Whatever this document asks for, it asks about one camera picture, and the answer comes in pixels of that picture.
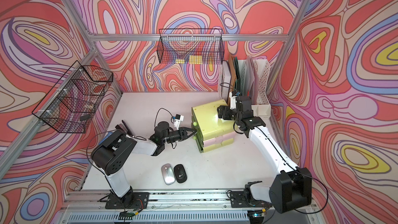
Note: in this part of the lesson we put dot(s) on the blue card pack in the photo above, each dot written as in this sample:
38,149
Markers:
107,136

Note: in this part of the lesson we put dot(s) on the green drawer cabinet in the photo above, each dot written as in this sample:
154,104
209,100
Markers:
217,133

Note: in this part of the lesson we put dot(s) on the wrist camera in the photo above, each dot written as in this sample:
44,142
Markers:
177,119
233,94

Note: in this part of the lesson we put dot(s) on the brown folder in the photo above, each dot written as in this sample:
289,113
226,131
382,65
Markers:
233,73

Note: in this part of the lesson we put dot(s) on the black stapler tool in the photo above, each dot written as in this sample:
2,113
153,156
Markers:
124,127

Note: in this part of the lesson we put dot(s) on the black computer mouse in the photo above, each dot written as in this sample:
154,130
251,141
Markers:
180,173

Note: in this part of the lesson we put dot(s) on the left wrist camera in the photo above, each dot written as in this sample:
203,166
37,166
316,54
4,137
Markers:
177,119

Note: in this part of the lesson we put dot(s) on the yellow sticky note pad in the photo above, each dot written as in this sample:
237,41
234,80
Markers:
195,59

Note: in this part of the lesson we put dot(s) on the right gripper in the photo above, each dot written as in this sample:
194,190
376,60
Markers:
225,110

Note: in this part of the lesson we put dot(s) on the green folder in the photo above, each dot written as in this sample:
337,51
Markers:
237,73

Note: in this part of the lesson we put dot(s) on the silver computer mouse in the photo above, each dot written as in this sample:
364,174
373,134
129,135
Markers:
168,174

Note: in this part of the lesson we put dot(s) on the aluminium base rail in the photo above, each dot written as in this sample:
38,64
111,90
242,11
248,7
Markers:
178,206

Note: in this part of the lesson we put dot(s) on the back black wire basket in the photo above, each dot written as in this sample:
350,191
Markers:
175,45

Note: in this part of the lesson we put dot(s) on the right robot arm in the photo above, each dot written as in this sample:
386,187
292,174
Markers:
292,185

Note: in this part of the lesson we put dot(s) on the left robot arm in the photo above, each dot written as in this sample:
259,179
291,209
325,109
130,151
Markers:
112,153

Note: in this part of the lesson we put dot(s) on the left black wire basket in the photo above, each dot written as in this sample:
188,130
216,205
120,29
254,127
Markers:
72,102

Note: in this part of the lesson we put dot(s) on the black wire basket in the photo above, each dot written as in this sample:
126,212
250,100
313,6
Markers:
175,45
72,102

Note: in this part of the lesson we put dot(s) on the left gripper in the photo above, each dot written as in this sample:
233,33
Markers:
182,135

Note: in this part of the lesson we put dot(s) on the green drawer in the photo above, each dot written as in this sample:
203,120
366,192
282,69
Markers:
196,125

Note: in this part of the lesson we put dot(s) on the white file organizer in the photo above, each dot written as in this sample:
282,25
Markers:
254,77

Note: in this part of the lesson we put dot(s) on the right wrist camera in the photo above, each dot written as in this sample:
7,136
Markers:
233,94

